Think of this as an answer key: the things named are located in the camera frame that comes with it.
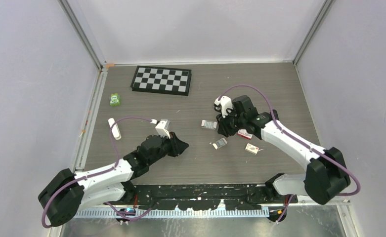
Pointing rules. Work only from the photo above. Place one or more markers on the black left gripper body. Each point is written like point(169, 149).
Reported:
point(167, 146)

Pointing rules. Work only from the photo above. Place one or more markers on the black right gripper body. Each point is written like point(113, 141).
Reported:
point(231, 123)

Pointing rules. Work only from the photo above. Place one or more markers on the white stapler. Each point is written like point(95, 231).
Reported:
point(114, 129)

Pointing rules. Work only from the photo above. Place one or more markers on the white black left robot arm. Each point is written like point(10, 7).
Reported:
point(69, 192)

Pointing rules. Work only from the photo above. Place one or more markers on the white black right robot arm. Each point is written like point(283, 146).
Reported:
point(323, 177)

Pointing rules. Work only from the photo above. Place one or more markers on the red staple box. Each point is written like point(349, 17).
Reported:
point(243, 133)

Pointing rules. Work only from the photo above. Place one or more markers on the white staple box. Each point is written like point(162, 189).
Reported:
point(251, 148)

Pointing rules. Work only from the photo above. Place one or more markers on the black white chessboard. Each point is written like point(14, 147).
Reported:
point(162, 80)

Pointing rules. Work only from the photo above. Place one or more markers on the green toy block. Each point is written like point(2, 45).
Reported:
point(115, 99)

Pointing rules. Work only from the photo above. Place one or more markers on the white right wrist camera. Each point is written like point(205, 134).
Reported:
point(223, 105)

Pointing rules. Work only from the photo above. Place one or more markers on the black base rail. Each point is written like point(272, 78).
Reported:
point(200, 196)

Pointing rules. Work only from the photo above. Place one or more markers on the slotted cable duct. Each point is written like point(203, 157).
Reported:
point(219, 212)

